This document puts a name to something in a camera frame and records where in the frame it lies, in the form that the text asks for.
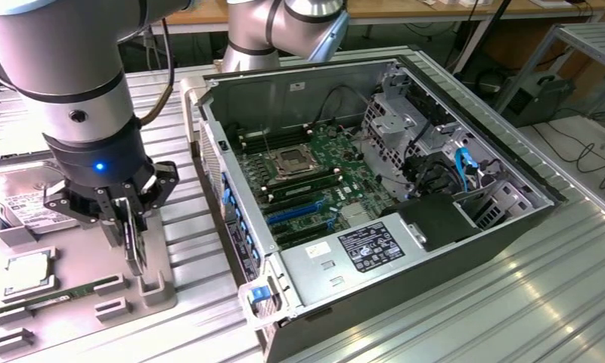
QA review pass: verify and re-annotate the CPU socket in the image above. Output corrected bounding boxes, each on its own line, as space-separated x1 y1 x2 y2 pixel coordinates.
271 144 318 179

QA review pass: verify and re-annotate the blue SATA wire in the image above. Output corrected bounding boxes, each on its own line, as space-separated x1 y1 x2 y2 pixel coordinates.
454 146 482 194

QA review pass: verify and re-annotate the black graphics card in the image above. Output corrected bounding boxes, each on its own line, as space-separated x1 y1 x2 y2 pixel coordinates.
115 197 148 278

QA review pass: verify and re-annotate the green motherboard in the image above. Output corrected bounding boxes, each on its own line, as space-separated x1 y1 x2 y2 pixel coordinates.
234 119 400 251

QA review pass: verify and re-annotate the blue case latch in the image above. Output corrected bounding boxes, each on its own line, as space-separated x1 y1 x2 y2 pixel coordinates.
248 287 275 304

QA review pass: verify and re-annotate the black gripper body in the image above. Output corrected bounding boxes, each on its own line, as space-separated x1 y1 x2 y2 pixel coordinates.
42 119 179 197

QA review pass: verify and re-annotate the blue expansion slot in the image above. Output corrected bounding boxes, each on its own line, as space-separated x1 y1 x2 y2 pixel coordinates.
266 201 326 225

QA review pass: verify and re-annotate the metal disk bay cage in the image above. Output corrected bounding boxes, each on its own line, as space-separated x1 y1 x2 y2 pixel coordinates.
362 90 436 191

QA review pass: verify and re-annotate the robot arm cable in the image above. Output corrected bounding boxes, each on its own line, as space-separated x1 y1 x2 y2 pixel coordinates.
139 14 179 126

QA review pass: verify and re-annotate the metal slat rack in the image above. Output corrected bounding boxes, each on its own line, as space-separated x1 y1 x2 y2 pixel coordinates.
531 21 605 126

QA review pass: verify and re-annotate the black box device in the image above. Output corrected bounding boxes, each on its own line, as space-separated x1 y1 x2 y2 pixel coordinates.
503 70 578 127

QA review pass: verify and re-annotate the open black PC case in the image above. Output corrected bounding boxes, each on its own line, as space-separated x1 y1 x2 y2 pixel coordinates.
180 44 570 352

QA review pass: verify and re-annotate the grey power supply unit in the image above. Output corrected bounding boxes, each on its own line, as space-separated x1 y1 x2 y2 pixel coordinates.
279 213 431 308

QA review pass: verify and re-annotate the black wire in case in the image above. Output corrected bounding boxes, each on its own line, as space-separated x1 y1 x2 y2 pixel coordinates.
318 85 371 123

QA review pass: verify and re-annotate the grey parts rack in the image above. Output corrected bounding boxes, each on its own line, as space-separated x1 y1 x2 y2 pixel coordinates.
0 150 180 353

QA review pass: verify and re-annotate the installed green RAM stick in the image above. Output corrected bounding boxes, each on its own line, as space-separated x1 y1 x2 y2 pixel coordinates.
264 174 343 199

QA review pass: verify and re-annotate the wooden desk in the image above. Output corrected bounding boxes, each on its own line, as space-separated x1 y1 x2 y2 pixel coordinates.
151 0 605 36

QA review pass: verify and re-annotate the silver hard disk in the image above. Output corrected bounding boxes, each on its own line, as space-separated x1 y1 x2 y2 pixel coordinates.
0 160 83 232

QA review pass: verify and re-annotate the silver CPU chip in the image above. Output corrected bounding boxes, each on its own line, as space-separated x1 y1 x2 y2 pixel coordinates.
2 258 52 296

